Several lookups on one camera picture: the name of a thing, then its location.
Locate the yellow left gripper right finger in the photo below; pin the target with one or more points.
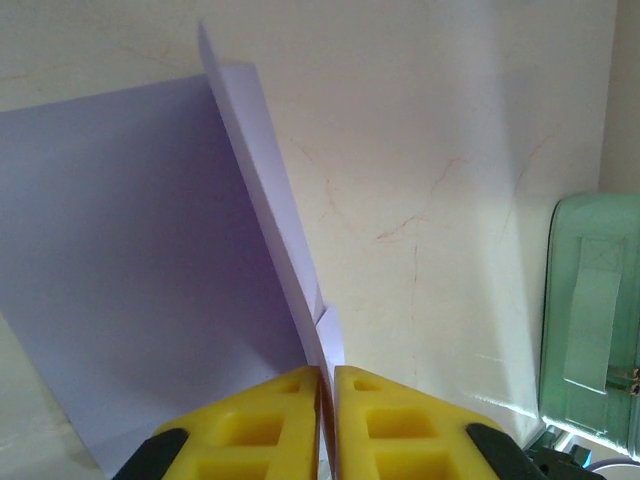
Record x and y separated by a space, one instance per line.
400 435

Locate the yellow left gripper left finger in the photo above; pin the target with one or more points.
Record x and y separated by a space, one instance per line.
240 435

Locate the lilac square paper sheet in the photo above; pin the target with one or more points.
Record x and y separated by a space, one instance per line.
125 225

